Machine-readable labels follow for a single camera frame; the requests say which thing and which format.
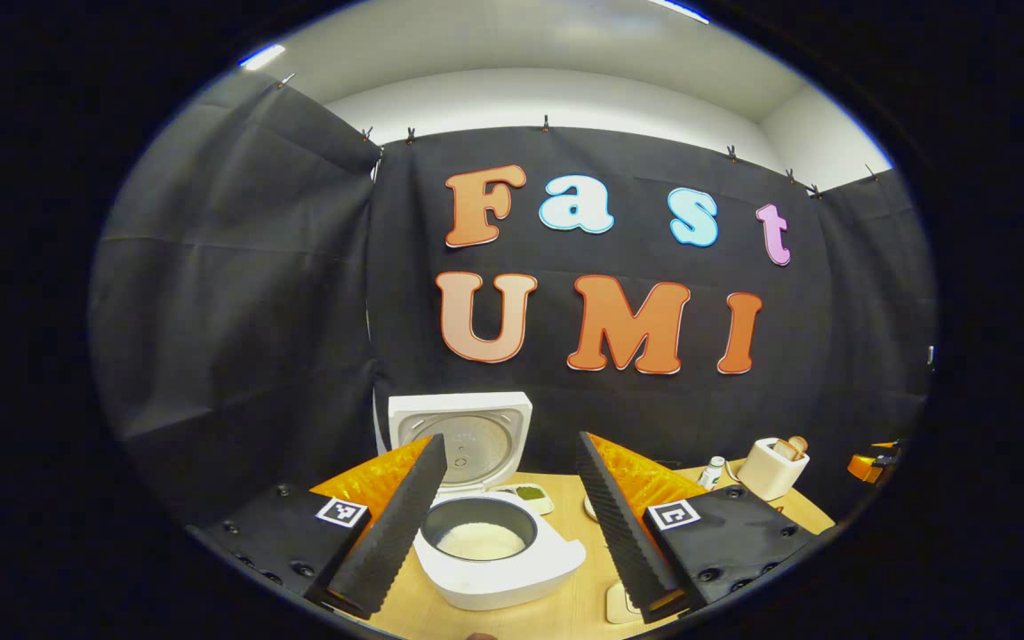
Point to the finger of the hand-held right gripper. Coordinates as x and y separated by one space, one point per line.
868 468

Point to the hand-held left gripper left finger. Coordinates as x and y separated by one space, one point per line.
396 533

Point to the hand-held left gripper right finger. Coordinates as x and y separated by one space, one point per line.
619 524

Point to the white rice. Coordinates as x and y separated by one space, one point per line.
481 542

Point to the white rice cooker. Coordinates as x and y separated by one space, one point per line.
512 587

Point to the white round plate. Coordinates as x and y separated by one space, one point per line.
589 508

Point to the toast bread slice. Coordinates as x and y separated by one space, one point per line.
784 451
797 444

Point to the white divided condiment dish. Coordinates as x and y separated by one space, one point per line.
532 494

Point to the white toaster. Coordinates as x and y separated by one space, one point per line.
768 477

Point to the white bottle green cap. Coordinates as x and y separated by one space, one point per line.
712 476

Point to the black backdrop cloth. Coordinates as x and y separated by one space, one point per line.
254 267

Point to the ceiling light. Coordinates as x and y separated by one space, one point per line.
261 56

